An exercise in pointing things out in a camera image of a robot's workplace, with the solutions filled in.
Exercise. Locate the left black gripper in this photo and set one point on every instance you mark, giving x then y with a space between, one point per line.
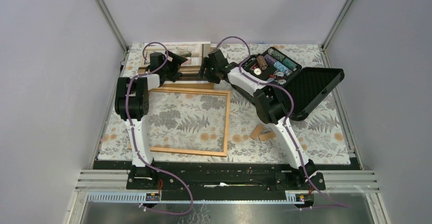
175 64

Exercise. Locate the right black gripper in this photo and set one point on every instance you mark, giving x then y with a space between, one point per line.
207 64

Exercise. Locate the brown cardboard backing board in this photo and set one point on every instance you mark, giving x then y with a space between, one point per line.
190 71

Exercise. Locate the printed photo of plant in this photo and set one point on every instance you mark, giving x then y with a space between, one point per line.
181 47

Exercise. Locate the wooden picture frame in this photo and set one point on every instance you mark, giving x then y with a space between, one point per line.
227 131

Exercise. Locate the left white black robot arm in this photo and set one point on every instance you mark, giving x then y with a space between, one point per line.
132 105

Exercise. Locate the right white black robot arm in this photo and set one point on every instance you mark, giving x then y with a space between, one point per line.
263 81

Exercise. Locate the floral patterned table mat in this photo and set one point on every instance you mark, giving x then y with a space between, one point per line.
320 135

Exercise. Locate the small wooden block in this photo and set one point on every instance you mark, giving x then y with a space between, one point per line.
267 136
256 132

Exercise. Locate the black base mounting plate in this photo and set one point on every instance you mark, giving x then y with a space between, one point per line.
212 181

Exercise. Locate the black poker chip case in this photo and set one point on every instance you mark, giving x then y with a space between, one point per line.
310 85

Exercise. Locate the aluminium rail frame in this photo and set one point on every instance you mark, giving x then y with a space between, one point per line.
361 182

